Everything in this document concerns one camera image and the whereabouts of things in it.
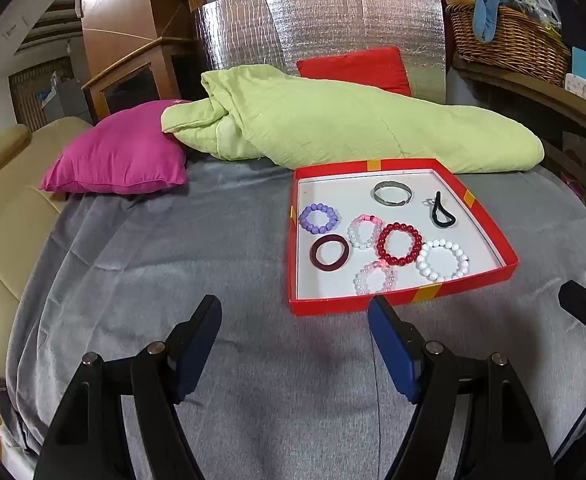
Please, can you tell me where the clear pink bead bracelet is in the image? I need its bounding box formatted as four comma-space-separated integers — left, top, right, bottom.
354, 260, 398, 297
348, 214, 383, 250

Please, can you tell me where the red cushion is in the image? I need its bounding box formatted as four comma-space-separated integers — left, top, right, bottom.
296, 46, 413, 97

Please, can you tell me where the wooden side table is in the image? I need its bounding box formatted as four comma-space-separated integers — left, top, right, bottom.
453, 57, 586, 221

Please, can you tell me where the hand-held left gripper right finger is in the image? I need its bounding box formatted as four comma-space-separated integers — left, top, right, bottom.
367, 295, 556, 480

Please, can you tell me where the silver foil mat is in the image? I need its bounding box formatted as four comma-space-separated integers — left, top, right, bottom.
193, 0, 448, 106

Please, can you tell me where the red bead bracelet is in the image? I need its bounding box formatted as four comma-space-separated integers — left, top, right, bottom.
376, 221, 423, 267

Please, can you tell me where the blue cloth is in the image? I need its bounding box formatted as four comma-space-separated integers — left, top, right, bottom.
473, 0, 511, 43

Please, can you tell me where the red cardboard box tray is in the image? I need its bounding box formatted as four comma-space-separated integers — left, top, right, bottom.
288, 157, 520, 318

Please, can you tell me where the dark red bangle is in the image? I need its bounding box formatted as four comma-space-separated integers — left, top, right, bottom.
309, 234, 351, 273

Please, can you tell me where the black hair tie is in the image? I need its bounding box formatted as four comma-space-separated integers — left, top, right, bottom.
421, 191, 458, 227

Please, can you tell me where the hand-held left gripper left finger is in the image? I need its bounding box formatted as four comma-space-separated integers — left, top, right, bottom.
33, 294, 222, 480

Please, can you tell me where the wooden cabinet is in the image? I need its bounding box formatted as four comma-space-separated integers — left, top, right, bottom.
78, 0, 204, 128

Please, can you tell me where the light green blanket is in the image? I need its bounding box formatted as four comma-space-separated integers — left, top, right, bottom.
160, 65, 546, 175

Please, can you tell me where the brown woven panel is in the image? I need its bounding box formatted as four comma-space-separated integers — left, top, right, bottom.
8, 57, 81, 133

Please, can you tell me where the magenta cushion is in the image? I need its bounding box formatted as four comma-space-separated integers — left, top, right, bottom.
38, 100, 191, 195

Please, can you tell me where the purple bead bracelet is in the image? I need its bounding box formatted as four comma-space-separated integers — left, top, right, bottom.
299, 203, 340, 235

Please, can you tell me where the wicker basket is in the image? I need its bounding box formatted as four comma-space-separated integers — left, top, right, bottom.
445, 2, 571, 86

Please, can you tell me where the silver metal bangle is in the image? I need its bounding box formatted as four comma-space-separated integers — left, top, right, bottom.
372, 180, 415, 207

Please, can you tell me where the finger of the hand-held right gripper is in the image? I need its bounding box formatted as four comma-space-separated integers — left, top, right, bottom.
559, 280, 586, 346

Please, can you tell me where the grey bed sheet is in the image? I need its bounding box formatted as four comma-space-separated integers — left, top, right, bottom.
6, 137, 586, 480

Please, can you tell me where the white bead bracelet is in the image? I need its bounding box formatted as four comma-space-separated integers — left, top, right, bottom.
415, 239, 470, 282

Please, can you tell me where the beige sofa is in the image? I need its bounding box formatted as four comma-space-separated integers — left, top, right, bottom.
0, 116, 96, 381

